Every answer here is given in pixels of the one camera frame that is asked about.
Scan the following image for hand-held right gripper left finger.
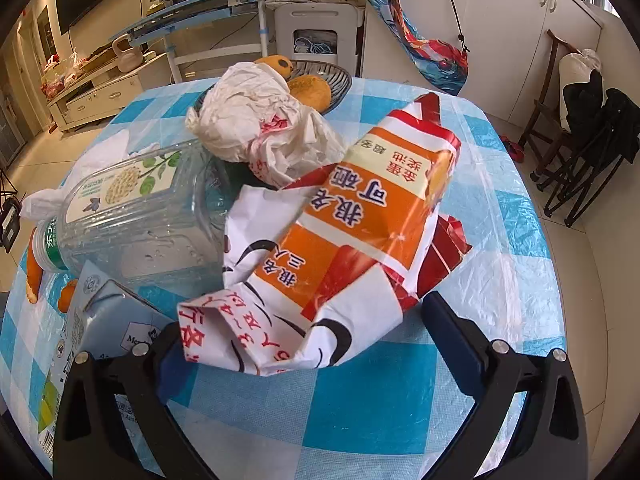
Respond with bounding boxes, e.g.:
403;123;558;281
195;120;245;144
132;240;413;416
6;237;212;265
52;321;221;480

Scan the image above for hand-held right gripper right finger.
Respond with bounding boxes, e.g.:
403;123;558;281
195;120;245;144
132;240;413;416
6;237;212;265
421;290;588;480

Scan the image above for blue milk carton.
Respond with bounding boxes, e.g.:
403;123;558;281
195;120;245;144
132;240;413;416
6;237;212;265
37;260;176;476

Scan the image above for orange and white snack bag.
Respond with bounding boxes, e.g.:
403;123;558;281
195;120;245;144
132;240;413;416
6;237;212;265
177;94;473;377

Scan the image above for small orange peel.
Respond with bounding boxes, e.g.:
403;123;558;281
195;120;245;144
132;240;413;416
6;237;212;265
57;280;80;313

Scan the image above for blue checkered tablecloth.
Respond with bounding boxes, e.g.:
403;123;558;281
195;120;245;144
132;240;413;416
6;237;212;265
0;76;568;480

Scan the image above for clear plastic bottle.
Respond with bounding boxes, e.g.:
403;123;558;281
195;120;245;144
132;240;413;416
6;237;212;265
39;140;236;293

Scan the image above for long orange peel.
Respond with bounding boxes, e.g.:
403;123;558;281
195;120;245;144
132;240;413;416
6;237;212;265
26;227;46;304

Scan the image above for black lamp device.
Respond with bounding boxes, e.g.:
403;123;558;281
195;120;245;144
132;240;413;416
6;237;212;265
0;197;22;253

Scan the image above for black folding chair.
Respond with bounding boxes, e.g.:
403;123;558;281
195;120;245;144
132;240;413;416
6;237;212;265
531;125;636;228

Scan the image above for red slippers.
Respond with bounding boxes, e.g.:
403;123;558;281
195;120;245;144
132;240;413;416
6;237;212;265
500;135;526;163

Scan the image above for dark wooden chair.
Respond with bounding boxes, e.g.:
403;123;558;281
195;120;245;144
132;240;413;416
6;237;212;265
517;30;591;161

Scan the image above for crumpled white plastic bag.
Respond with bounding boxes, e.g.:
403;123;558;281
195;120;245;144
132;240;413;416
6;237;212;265
185;62;348;188

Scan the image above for cream television stand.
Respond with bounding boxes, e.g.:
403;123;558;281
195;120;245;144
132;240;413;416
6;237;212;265
47;52;173;133

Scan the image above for black clothing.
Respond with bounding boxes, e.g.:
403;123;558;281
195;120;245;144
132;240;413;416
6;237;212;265
562;70;640;161

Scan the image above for round orange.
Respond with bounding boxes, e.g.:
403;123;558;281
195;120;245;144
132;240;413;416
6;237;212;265
287;75;332;111

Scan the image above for white cloth bag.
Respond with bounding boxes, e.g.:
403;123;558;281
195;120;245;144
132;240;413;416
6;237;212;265
558;49;604;131

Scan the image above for beige kettlebell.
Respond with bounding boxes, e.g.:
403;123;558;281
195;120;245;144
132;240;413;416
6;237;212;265
111;36;143;73

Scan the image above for red and white plastic bags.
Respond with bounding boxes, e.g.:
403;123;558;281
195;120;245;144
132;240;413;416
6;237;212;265
40;50;83;96

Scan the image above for colourful hanging bag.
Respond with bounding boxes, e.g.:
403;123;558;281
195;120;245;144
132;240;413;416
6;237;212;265
350;0;471;96

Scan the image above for cream cabinet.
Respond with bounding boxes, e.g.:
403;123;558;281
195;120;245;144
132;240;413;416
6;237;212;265
470;0;603;126

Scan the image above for orange with dark spot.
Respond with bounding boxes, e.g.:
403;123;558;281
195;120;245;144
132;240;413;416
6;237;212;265
252;56;294;81

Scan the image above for white plastic stool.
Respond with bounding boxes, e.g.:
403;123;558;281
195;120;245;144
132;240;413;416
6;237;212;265
274;2;366;78

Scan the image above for blue study desk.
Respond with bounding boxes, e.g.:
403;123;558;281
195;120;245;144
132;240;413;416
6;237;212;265
111;0;296;83

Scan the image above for dark wire fruit basket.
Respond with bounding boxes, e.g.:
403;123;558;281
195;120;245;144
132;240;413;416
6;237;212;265
194;59;353;116

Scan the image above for coiled light cable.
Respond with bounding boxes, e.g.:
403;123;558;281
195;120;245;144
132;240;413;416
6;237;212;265
293;35;333;56

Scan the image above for black hanging cord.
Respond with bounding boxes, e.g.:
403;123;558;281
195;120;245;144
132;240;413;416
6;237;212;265
437;0;471;53

